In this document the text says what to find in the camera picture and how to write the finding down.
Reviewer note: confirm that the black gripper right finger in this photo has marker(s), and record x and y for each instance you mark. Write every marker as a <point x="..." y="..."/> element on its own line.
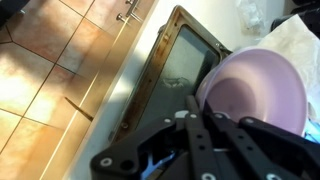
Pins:
<point x="263" y="150"/>

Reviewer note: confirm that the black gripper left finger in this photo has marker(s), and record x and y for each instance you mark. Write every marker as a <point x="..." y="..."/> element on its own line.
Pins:
<point x="161" y="144"/>

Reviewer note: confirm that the purple plastic bowl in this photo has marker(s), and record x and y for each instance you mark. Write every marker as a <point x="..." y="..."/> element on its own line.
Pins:
<point x="259" y="83"/>

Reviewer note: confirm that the blue bowl on toaster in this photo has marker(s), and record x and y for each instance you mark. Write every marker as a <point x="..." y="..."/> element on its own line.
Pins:
<point x="312" y="131"/>

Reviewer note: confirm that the white paper towel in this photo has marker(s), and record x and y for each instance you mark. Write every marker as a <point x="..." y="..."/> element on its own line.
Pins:
<point x="293" y="40"/>

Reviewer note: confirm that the crumpled clear plastic wrap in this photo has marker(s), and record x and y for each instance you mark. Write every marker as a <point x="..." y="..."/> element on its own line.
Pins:
<point x="251" y="15"/>

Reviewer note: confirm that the wooden lower cabinets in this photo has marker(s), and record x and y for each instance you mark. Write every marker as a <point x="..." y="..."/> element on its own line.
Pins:
<point x="99" y="55"/>

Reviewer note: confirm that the metal cabinet drawer handle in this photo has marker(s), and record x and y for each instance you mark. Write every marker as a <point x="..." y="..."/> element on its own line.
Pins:
<point x="130" y="12"/>

